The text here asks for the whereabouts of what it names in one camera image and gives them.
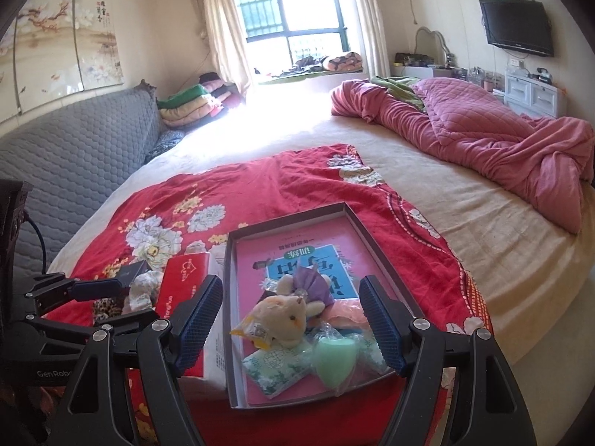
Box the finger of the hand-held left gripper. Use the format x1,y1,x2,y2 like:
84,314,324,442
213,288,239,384
0,309,161,386
21,273,125,317

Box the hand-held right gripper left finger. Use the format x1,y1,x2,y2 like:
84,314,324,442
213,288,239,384
58,274,224,446

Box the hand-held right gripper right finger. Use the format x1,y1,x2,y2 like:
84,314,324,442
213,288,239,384
359,275,547,446

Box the pink face mask pack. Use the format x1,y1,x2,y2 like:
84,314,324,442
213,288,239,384
323,300,368,333

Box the yellow snack packet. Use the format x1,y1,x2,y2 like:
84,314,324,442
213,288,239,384
231,313,276,349

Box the green sponge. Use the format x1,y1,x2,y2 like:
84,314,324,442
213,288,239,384
309,325,373,388

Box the white teddy bear purple dress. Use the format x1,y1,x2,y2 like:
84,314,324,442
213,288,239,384
251,265,333,347

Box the green white tissue packet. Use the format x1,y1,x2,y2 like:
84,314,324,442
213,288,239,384
242,346,318,399

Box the dark shallow box tray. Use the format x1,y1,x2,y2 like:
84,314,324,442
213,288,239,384
224,202,421,410

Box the leopard print scrunchie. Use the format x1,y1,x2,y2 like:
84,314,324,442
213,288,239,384
93,298,126,327

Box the black cardboard box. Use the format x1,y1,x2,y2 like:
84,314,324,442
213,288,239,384
116,261,152,289

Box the white speckled cloth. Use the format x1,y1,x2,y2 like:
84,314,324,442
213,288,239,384
123,272,165,314

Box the red tissue box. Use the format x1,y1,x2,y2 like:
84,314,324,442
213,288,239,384
153,252,233,379

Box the grey quilted headboard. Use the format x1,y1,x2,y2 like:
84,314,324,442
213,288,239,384
0,81,161,289

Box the cream bed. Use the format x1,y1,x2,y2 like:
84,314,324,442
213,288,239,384
46,77,595,382

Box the dark patterned pillow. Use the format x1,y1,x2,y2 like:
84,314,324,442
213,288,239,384
146,129,187,163

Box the red floral blanket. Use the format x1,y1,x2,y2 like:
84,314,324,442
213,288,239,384
44,143,493,446

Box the yellow folded blanket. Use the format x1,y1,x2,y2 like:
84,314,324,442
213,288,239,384
160,95,219,119

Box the green folded blanket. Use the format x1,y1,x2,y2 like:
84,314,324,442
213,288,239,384
157,84,212,109

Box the pink quilt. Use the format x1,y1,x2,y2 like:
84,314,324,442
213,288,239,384
330,77,595,235

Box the dark clothes pile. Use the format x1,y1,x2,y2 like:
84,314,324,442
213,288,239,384
197,72,242,103

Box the white dressing table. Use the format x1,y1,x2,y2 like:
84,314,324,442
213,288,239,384
390,51,505,94

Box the brown patterned cushion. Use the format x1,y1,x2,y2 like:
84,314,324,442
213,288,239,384
321,51,363,74

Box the clothes on windowsill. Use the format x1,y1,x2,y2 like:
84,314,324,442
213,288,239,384
279,56,326,78

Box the white drawer cabinet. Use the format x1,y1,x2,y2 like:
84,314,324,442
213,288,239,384
504,66,565,119

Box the silver framed mirror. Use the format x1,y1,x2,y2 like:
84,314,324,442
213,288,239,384
415,26,451,68

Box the cream curtain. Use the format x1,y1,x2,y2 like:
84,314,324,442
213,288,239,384
346,0,391,80
197,0,252,98

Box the window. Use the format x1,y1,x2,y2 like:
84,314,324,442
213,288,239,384
231,0,349,68

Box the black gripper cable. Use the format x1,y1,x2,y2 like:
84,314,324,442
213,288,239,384
21,214,48,276

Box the floral wall painting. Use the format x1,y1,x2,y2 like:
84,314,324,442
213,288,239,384
0,0,125,124

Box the black wall television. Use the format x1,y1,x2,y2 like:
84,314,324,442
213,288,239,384
480,0,555,58

